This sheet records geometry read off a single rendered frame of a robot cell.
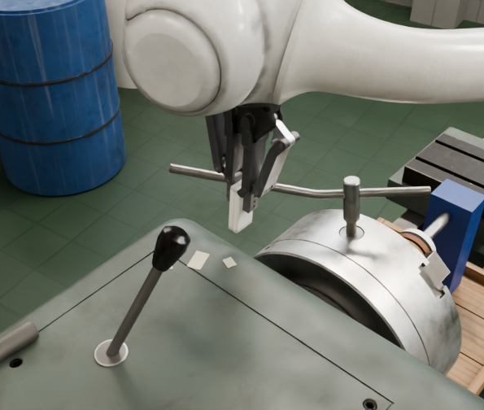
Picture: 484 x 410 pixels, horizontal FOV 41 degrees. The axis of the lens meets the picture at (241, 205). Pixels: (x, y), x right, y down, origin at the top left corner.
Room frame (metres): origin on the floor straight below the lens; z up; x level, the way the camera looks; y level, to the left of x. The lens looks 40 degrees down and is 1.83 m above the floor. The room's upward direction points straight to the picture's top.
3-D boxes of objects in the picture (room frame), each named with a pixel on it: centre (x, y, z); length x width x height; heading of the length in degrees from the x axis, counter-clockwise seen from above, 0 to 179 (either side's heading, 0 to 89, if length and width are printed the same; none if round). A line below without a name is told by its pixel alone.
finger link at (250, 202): (0.60, -0.02, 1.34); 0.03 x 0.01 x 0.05; 49
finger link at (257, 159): (0.60, -0.01, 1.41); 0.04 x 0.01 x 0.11; 138
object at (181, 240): (0.47, 0.07, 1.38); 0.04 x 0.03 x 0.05; 138
